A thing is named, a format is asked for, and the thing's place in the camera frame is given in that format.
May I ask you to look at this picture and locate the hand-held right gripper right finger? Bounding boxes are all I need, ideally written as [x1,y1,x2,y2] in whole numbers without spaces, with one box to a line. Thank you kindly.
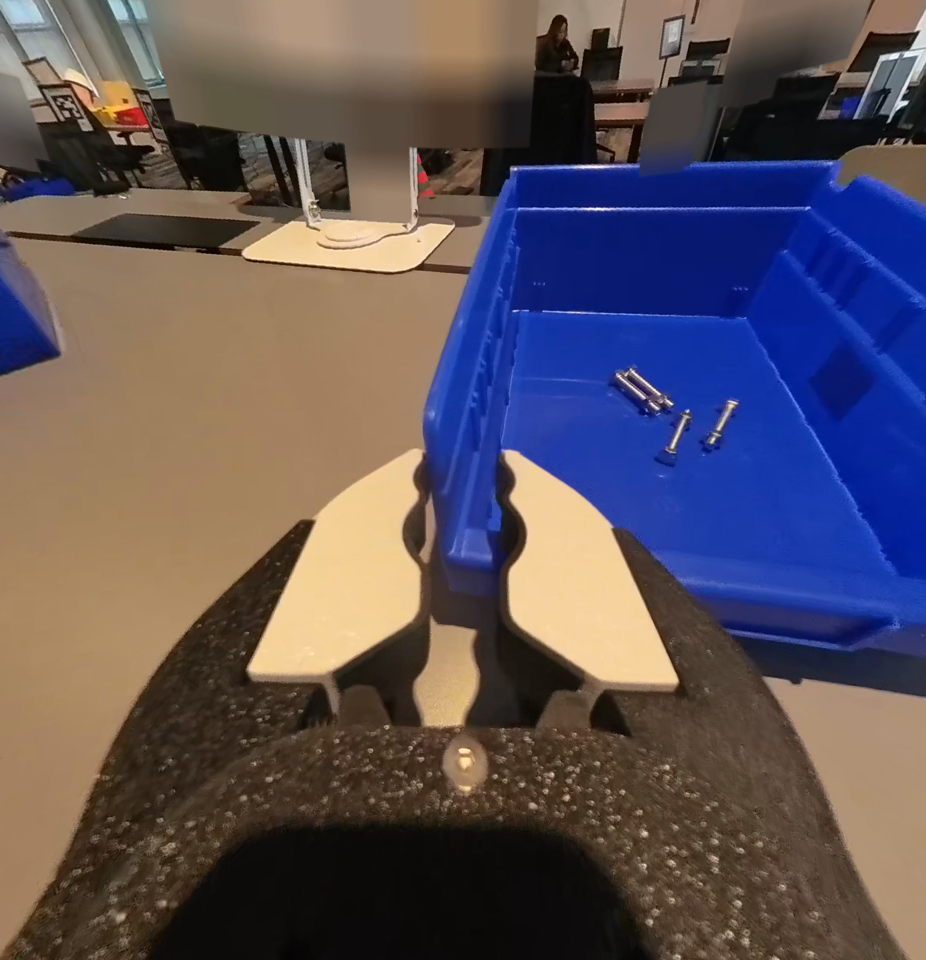
[495,448,682,727]

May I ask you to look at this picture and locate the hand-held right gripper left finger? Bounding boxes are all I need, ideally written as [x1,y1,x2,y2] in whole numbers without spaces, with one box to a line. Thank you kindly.
[247,448,436,723]

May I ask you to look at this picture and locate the blue plastic bin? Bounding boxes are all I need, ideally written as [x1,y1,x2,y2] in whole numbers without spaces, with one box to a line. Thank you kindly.
[0,208,64,384]
[423,159,926,663]

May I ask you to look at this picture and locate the silver bolt with nut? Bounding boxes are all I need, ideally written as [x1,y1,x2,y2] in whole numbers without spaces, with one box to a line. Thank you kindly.
[700,399,740,453]
[611,369,663,416]
[624,364,676,411]

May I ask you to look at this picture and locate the white base board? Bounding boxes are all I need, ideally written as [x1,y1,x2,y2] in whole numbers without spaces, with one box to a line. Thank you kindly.
[241,217,457,276]

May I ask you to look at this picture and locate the black desk mat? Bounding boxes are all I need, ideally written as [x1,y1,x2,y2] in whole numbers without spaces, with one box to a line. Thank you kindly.
[73,213,263,253]

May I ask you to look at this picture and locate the clear acrylic stand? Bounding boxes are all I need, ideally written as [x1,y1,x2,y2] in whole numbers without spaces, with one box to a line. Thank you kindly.
[292,137,424,252]

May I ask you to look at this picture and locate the black chair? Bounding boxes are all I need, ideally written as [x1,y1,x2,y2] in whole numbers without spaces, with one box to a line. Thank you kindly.
[39,123,158,193]

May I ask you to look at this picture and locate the small blue bin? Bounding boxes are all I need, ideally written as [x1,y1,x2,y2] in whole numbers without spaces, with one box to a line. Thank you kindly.
[0,176,78,204]

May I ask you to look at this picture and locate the printed marker board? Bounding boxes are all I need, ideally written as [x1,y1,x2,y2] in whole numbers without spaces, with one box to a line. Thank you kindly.
[133,87,173,145]
[39,81,91,134]

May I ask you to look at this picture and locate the yellow red storage bin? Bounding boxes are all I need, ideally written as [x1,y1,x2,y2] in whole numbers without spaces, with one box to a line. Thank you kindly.
[94,79,147,126]

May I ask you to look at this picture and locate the framed sign on stand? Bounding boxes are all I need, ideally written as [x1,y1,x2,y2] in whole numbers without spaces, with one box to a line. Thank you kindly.
[659,15,688,90]

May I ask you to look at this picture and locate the small black monitor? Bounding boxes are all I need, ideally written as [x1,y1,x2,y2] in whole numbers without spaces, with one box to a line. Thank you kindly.
[871,48,926,119]

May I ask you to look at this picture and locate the large window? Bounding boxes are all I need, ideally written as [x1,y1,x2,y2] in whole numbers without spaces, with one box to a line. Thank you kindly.
[0,0,166,85]

